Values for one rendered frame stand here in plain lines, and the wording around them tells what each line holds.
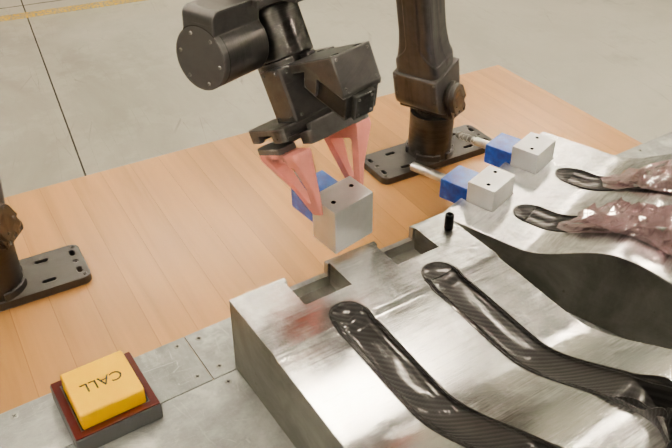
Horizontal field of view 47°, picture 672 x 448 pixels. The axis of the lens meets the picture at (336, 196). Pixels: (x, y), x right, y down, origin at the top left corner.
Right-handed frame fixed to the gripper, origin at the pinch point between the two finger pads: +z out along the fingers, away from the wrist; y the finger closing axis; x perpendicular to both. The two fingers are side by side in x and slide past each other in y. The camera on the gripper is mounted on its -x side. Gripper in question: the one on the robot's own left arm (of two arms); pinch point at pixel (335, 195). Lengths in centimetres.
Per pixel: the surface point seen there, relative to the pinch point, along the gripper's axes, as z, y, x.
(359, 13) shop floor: 5, 196, 251
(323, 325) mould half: 8.2, -9.5, -6.2
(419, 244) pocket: 9.0, 7.1, -0.9
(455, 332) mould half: 12.7, -0.7, -12.8
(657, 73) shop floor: 65, 245, 133
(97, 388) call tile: 6.9, -27.4, 5.7
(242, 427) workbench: 14.9, -18.5, -1.0
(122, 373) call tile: 7.0, -24.8, 5.9
